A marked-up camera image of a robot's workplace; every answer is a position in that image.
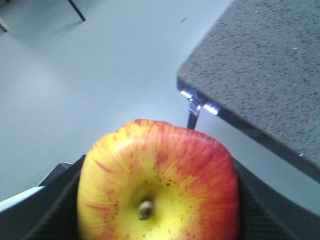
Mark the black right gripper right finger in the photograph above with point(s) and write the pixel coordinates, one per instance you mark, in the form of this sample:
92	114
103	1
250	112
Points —
266	214

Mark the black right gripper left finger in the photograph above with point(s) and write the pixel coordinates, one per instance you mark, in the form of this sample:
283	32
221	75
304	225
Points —
47	211

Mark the red yellow apple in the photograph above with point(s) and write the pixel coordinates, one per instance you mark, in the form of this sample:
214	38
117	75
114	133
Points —
151	180

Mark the grey stone kitchen counter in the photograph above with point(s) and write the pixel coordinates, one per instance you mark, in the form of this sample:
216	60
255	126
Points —
260	65

